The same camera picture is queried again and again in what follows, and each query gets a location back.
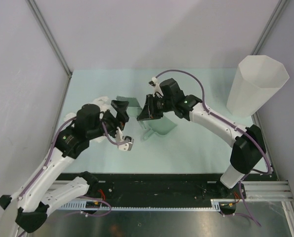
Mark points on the white paper scrap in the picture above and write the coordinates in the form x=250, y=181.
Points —
x=102, y=102
x=69, y=116
x=99, y=139

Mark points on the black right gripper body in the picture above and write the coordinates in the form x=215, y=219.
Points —
x=162, y=105

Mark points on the green hand brush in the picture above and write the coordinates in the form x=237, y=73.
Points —
x=134, y=108

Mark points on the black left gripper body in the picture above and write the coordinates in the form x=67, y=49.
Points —
x=111, y=122

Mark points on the aluminium frame post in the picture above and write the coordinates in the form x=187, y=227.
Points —
x=34, y=8
x=270, y=26

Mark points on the aluminium frame post right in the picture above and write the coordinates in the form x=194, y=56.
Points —
x=270, y=26

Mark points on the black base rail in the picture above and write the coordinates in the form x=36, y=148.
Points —
x=150, y=188

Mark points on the white paper scrap middle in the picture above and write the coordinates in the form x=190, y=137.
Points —
x=102, y=102

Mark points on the aluminium frame post left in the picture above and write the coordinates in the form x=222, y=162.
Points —
x=34, y=8

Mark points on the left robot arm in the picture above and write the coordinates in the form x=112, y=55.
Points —
x=31, y=205

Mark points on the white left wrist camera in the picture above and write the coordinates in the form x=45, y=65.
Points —
x=124, y=142

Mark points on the green plastic dustpan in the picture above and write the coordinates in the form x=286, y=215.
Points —
x=159, y=127

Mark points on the white paper scrap bottom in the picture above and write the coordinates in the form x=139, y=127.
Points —
x=99, y=139

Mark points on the white octagonal waste bin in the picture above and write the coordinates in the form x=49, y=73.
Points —
x=257, y=79

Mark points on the aluminium extrusion rail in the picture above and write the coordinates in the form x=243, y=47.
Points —
x=267, y=191

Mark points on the white paper scrap far left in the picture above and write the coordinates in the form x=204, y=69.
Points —
x=69, y=116

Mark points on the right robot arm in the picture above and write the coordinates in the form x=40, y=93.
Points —
x=247, y=143

